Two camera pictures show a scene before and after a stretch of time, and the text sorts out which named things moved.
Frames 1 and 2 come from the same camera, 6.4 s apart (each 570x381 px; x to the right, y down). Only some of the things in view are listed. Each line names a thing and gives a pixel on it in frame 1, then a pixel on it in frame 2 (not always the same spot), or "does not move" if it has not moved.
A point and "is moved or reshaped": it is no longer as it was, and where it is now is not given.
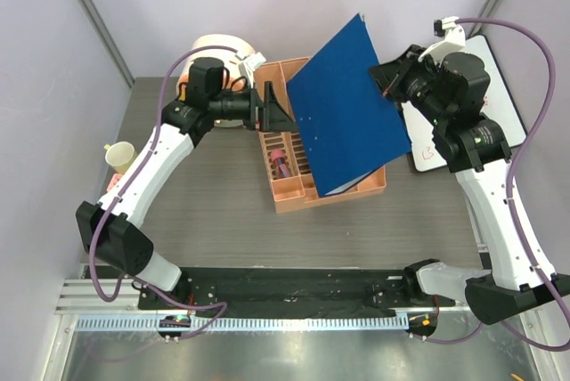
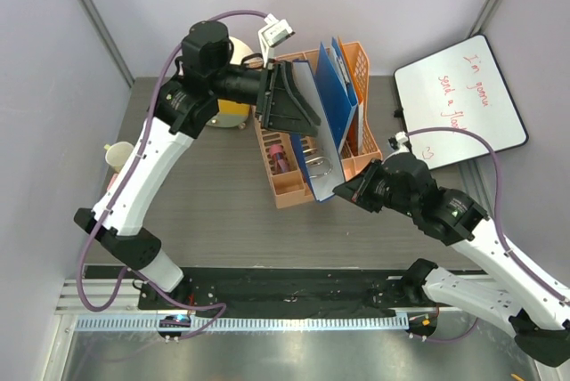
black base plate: (290, 287) does not move
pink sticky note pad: (114, 180) does not move
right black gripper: (386, 74) -> (358, 189)
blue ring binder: (349, 126) is moved or reshaped
